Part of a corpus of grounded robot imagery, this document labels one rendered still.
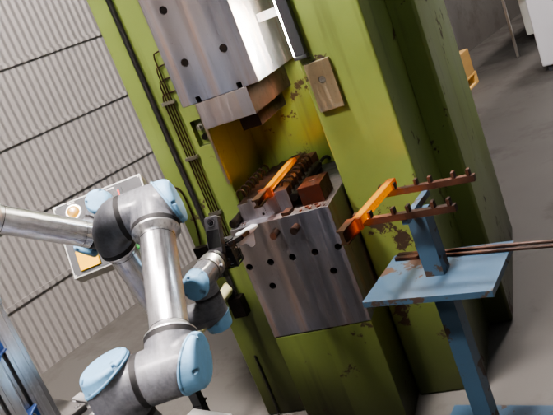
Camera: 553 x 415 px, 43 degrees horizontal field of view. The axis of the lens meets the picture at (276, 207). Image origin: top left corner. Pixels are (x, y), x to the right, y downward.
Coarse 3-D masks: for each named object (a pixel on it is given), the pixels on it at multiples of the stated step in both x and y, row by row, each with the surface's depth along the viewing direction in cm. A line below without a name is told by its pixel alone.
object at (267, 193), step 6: (288, 162) 268; (282, 168) 262; (288, 168) 263; (276, 174) 257; (282, 174) 256; (270, 180) 251; (276, 180) 250; (270, 186) 244; (258, 192) 242; (264, 192) 238; (270, 192) 240; (258, 198) 232; (264, 198) 239; (258, 204) 234
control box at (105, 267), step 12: (132, 180) 251; (144, 180) 255; (120, 192) 250; (72, 204) 251; (84, 204) 250; (84, 216) 249; (72, 252) 247; (72, 264) 246; (108, 264) 245; (84, 276) 245; (96, 276) 251
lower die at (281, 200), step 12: (300, 156) 273; (312, 156) 271; (276, 168) 274; (300, 168) 259; (264, 180) 263; (252, 192) 257; (276, 192) 241; (288, 192) 241; (240, 204) 247; (252, 204) 246; (264, 204) 244; (276, 204) 243; (288, 204) 241; (252, 216) 247; (264, 216) 246
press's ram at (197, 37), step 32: (160, 0) 227; (192, 0) 224; (224, 0) 220; (256, 0) 243; (160, 32) 231; (192, 32) 228; (224, 32) 224; (256, 32) 235; (192, 64) 232; (224, 64) 229; (256, 64) 229; (192, 96) 237
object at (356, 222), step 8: (384, 184) 219; (376, 192) 215; (384, 192) 214; (368, 200) 211; (376, 200) 209; (360, 208) 206; (368, 208) 204; (360, 216) 200; (344, 224) 195; (352, 224) 197; (360, 224) 197; (336, 232) 192; (344, 232) 192; (352, 232) 196; (344, 240) 192
